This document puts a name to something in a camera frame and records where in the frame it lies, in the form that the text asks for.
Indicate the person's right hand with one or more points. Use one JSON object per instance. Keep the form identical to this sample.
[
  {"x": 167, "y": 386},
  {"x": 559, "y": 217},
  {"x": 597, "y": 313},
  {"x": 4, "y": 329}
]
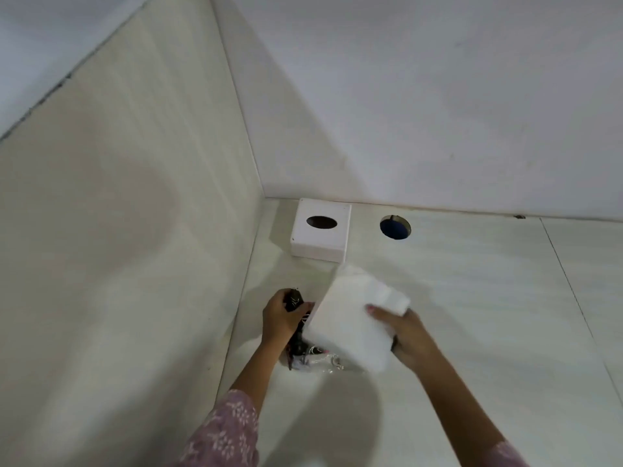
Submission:
[{"x": 409, "y": 340}]

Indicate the person's left hand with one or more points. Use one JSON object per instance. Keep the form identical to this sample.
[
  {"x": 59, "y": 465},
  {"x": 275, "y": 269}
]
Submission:
[{"x": 276, "y": 320}]

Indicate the person's left fingers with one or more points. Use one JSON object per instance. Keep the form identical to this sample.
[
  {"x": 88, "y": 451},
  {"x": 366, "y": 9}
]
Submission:
[{"x": 292, "y": 306}]

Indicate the person's right thumb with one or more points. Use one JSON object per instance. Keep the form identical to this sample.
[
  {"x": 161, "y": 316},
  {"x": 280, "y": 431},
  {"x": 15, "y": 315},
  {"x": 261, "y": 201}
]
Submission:
[{"x": 382, "y": 316}]

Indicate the white tissue stack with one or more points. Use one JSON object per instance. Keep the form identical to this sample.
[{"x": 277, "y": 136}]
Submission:
[{"x": 353, "y": 320}]

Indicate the black patterned plastic bag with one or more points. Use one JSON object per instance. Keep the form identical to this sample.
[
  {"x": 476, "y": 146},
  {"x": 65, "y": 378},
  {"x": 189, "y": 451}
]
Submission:
[{"x": 304, "y": 350}]

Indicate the person's right forearm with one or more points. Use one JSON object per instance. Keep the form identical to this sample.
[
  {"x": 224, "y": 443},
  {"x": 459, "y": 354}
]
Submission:
[{"x": 467, "y": 418}]

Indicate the person's left forearm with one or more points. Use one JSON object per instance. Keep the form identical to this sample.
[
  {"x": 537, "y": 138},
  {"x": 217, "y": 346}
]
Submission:
[{"x": 233, "y": 413}]

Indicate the white tissue box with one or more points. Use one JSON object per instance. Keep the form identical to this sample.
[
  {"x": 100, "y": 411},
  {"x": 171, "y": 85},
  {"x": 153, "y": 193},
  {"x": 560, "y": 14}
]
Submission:
[{"x": 321, "y": 230}]

